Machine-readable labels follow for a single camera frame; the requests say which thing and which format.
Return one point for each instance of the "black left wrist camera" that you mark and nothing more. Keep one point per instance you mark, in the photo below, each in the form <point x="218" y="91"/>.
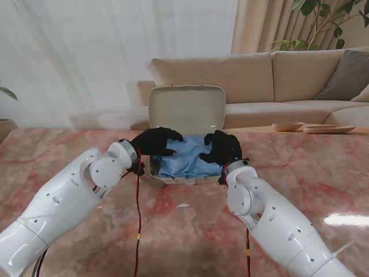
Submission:
<point x="138" y="168"/>

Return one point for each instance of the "tall green leafy plant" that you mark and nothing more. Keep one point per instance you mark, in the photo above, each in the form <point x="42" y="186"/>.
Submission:
<point x="323" y="26"/>

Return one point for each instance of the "white sheer curtain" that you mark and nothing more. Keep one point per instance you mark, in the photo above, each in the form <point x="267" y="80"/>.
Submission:
<point x="101" y="52"/>

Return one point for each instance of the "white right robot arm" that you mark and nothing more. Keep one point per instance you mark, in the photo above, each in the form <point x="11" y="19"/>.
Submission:
<point x="276" y="222"/>

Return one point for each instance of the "round wooden bowl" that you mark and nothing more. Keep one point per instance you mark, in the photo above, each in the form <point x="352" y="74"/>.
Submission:
<point x="288" y="126"/>

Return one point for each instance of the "single green plant leaf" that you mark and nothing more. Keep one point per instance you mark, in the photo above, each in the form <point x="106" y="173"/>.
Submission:
<point x="8" y="93"/>

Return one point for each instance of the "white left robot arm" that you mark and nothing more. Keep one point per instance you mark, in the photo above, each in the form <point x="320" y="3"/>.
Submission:
<point x="57" y="202"/>

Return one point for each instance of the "flat wooden tray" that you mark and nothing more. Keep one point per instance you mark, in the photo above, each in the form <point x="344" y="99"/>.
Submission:
<point x="328" y="129"/>

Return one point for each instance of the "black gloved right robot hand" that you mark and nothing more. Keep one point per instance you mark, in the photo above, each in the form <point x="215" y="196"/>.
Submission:
<point x="225" y="147"/>

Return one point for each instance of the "beige plant pot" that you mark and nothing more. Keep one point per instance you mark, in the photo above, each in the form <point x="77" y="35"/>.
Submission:
<point x="5" y="128"/>

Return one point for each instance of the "beige hard-shell suitcase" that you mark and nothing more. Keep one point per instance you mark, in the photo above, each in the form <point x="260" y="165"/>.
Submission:
<point x="187" y="109"/>

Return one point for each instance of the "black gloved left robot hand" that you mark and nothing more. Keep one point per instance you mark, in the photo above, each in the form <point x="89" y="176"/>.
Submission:
<point x="152" y="141"/>

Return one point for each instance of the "light blue button shirt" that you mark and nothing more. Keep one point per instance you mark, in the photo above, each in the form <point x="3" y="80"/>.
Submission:
<point x="187" y="158"/>

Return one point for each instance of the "cream sofa cushion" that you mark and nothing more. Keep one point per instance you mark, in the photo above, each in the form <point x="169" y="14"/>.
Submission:
<point x="363" y="96"/>

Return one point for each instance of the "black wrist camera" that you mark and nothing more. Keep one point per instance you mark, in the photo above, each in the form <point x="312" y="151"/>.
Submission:
<point x="138" y="168"/>
<point x="222" y="179"/>

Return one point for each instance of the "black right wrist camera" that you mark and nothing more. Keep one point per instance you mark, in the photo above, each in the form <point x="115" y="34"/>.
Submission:
<point x="222" y="179"/>

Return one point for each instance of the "beige sectional sofa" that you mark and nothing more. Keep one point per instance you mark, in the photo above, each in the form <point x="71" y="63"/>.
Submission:
<point x="248" y="75"/>

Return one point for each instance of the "beige pleated curtain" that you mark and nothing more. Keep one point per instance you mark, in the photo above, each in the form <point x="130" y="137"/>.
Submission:
<point x="259" y="26"/>

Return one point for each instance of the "grey sofa cushion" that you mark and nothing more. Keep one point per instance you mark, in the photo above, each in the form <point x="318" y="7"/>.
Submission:
<point x="347" y="76"/>

